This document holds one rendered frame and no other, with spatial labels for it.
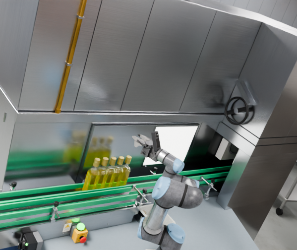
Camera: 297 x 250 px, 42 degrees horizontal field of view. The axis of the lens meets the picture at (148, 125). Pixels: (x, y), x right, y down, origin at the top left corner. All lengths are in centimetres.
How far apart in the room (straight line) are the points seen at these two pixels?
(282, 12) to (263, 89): 314
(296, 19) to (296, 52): 333
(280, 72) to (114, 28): 122
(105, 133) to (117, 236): 63
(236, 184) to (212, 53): 101
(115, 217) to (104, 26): 115
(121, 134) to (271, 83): 110
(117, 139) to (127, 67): 47
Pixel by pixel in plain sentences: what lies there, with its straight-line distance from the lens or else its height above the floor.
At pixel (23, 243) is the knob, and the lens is 219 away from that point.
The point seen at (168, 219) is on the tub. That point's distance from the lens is 264.
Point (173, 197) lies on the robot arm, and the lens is 187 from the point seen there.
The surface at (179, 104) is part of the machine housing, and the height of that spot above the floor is 146.
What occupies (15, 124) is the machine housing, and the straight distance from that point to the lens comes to 215.
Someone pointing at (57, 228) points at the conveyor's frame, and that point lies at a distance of 229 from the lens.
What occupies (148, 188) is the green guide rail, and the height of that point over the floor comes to 92.
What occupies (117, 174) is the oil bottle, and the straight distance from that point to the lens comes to 244.
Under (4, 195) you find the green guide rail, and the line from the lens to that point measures 225.
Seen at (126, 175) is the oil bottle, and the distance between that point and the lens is 249.
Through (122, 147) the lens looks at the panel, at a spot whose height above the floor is 116.
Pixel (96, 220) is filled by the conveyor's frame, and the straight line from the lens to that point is 241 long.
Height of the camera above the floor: 231
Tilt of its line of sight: 23 degrees down
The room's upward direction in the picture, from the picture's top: 19 degrees clockwise
